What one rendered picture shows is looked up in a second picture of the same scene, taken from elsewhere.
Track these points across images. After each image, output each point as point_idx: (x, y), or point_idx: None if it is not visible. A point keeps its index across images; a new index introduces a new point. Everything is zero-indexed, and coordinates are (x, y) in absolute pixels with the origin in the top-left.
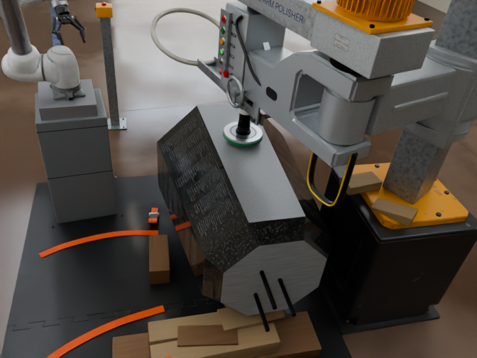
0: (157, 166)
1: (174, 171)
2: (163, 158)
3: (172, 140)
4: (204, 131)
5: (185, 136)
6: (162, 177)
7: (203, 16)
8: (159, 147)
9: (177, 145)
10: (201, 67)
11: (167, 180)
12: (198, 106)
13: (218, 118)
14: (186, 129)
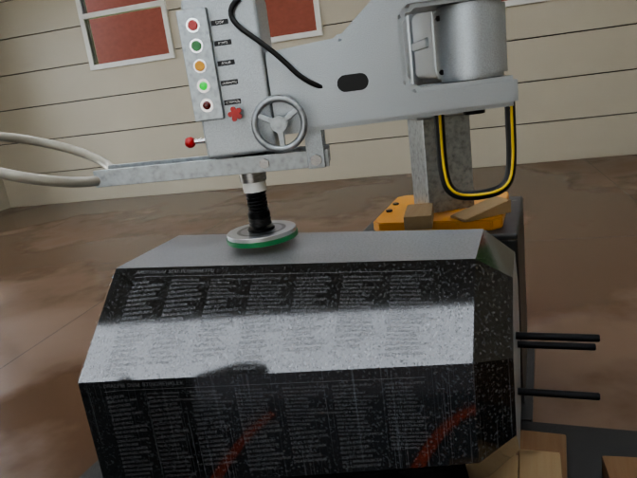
0: (97, 440)
1: (208, 363)
2: (140, 379)
3: (127, 344)
4: (194, 273)
5: (155, 313)
6: (137, 440)
7: (10, 138)
8: (100, 380)
9: (154, 337)
10: (115, 178)
11: (179, 413)
12: (120, 266)
13: (183, 256)
14: (140, 306)
